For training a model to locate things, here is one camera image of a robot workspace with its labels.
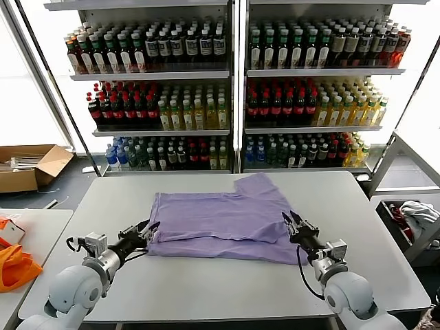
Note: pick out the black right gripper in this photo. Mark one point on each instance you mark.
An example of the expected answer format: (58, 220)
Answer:
(307, 239)

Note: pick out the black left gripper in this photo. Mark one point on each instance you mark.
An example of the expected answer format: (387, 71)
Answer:
(129, 244)

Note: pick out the purple t-shirt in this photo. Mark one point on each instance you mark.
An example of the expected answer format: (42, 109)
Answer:
(213, 220)

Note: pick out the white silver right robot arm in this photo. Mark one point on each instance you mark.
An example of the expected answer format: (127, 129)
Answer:
(350, 292)

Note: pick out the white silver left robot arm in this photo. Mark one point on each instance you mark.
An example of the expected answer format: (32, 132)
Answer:
(72, 292)

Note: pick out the dark label tea bottle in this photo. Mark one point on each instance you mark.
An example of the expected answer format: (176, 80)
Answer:
(172, 159)
(191, 46)
(182, 159)
(313, 154)
(366, 46)
(391, 46)
(379, 44)
(352, 46)
(164, 47)
(339, 46)
(205, 45)
(151, 48)
(219, 45)
(323, 154)
(176, 46)

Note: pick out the blue label water bottle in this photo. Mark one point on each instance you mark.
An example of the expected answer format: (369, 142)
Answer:
(111, 158)
(260, 156)
(122, 158)
(250, 156)

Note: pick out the red cap cola bottle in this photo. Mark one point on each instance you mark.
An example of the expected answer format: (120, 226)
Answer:
(288, 110)
(252, 110)
(105, 112)
(264, 110)
(117, 112)
(140, 112)
(152, 112)
(203, 158)
(311, 110)
(276, 110)
(299, 110)
(93, 111)
(128, 112)
(332, 154)
(193, 158)
(342, 154)

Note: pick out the small white floor object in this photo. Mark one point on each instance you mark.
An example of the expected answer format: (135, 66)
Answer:
(91, 169)

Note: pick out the yellow juice bottle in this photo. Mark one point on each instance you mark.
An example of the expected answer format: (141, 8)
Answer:
(323, 115)
(211, 118)
(371, 115)
(363, 156)
(164, 118)
(382, 113)
(359, 115)
(199, 118)
(187, 118)
(222, 117)
(353, 156)
(223, 159)
(176, 118)
(213, 159)
(335, 115)
(347, 115)

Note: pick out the red garment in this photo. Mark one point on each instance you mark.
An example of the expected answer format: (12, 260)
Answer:
(400, 223)

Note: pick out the open cardboard box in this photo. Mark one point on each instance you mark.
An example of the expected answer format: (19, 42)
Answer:
(51, 165)

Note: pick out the white garment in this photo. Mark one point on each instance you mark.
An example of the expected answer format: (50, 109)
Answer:
(417, 213)

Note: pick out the grey storage bin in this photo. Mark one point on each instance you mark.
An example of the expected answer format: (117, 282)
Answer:
(421, 252)

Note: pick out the white orange box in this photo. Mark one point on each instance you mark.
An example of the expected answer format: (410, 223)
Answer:
(13, 232)

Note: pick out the orange cloth bag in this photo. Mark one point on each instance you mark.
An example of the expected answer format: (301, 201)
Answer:
(13, 268)

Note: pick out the white sticks bundle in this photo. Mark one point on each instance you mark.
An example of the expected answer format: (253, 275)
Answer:
(27, 159)

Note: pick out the grey metal shelf rack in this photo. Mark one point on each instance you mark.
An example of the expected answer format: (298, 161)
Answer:
(323, 72)
(151, 75)

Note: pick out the green white label tea bottle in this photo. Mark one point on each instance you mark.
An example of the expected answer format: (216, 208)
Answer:
(283, 53)
(255, 53)
(324, 53)
(311, 53)
(123, 56)
(296, 53)
(269, 53)
(98, 58)
(85, 58)
(110, 56)
(138, 56)

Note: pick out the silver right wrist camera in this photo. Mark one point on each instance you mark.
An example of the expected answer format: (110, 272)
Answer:
(337, 251)

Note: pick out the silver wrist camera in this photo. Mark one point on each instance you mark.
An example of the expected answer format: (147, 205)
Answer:
(337, 251)
(95, 243)

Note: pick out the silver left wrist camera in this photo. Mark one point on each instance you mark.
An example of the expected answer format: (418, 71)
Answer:
(95, 243)

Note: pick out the dark grey window frame post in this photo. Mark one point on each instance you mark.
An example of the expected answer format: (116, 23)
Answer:
(65, 103)
(416, 86)

